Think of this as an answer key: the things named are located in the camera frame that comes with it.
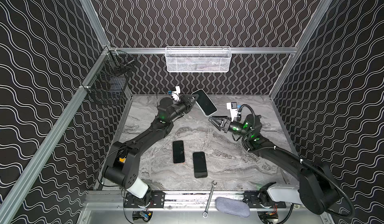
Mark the grey cloth pad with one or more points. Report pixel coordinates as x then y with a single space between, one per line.
232 207

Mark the black phone left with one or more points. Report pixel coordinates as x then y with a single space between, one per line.
178 152

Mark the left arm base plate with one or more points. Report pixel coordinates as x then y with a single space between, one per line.
152 199

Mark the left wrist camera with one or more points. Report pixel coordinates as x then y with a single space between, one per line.
175 93

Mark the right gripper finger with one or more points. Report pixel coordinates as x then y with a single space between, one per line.
218 118
217 122

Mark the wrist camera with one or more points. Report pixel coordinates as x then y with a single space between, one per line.
175 93
233 107

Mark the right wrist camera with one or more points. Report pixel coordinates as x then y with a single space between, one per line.
233 107

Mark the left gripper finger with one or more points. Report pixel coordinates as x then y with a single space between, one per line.
193 97
190 106

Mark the black phone middle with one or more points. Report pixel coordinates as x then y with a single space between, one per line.
200 166

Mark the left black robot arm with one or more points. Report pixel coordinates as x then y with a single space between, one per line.
122 164

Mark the silver wrench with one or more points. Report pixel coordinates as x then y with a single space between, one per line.
213 185

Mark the black phone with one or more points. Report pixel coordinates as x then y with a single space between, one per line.
200 166
178 152

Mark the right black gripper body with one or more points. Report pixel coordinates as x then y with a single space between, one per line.
225 124

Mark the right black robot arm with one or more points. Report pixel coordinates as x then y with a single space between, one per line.
316 190

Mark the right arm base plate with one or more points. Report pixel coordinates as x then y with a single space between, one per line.
261 200

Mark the white wire basket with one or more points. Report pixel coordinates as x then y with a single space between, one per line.
198 59

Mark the black wire basket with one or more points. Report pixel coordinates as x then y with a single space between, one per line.
108 86

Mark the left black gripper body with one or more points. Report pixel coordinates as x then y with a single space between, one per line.
186 102

